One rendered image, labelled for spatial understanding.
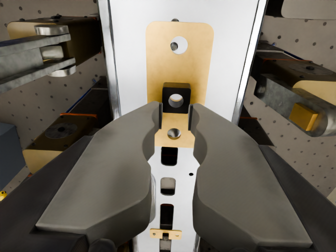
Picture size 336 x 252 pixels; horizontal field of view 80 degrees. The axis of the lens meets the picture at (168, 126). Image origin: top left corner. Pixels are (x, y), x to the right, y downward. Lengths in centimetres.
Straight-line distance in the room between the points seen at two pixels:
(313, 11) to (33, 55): 36
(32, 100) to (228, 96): 67
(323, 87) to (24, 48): 35
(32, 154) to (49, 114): 45
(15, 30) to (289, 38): 61
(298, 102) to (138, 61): 22
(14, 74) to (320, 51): 70
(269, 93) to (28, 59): 31
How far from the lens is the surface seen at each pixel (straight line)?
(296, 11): 37
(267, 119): 76
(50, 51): 28
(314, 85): 33
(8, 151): 93
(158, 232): 60
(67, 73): 28
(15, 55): 25
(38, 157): 38
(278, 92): 32
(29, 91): 82
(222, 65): 33
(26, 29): 32
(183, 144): 15
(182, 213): 53
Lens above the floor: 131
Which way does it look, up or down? 59 degrees down
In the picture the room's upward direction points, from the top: 175 degrees counter-clockwise
